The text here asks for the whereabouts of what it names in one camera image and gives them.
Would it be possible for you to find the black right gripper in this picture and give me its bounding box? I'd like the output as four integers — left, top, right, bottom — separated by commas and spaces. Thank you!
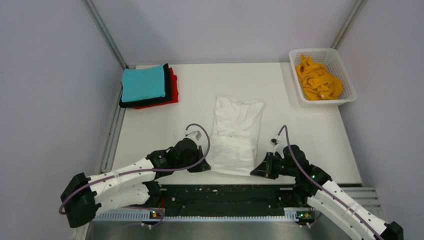
251, 151, 298, 180

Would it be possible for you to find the white t shirt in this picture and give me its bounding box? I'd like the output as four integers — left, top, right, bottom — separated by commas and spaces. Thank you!
206, 96, 265, 176

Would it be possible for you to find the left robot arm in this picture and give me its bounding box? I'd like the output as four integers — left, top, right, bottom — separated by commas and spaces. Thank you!
59, 137, 211, 228

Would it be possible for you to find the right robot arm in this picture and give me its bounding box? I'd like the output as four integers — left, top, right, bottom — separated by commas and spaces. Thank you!
250, 145, 404, 240

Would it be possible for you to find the right controller board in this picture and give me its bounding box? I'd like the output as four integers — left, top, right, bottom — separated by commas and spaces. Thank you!
296, 212, 315, 226

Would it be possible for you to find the controller board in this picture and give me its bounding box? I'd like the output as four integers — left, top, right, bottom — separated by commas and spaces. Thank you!
296, 212, 315, 226
149, 210, 165, 220

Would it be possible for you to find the left controller board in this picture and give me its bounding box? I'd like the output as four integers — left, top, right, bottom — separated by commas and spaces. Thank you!
149, 210, 165, 220

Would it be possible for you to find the folded red t shirt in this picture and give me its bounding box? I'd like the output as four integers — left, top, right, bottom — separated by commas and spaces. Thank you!
134, 67, 179, 110

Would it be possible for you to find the folded black t shirt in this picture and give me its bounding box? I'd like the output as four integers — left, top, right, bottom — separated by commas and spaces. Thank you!
119, 63, 172, 108

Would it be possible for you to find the folded cyan t shirt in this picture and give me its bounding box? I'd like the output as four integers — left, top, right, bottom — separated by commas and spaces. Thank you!
121, 65, 166, 103

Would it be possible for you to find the yellow t shirt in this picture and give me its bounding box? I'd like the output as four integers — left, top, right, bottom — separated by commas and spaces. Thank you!
295, 54, 344, 101

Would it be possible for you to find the white plastic basket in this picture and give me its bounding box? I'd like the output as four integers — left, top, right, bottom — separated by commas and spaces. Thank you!
289, 48, 357, 107

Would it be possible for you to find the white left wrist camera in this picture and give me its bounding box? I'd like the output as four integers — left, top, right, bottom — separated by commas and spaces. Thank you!
185, 130, 202, 142

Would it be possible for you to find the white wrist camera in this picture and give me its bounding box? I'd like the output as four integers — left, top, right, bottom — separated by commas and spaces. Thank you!
185, 130, 202, 142
270, 138, 280, 148

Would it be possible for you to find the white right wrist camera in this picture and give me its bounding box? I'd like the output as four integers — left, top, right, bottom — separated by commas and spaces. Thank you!
270, 138, 280, 148

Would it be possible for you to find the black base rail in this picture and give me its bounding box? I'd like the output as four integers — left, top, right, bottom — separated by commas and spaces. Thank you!
97, 180, 363, 219

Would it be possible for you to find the aluminium table frame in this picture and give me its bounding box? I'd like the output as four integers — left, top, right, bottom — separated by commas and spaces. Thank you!
90, 63, 361, 229

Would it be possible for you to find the left frame post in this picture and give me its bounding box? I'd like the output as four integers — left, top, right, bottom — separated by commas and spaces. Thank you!
83, 0, 128, 69

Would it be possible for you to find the frame post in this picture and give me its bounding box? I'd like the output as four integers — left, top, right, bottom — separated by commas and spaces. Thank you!
331, 0, 368, 49
83, 0, 128, 69

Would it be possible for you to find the right frame post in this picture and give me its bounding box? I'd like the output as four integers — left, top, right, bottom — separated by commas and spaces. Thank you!
331, 0, 368, 49

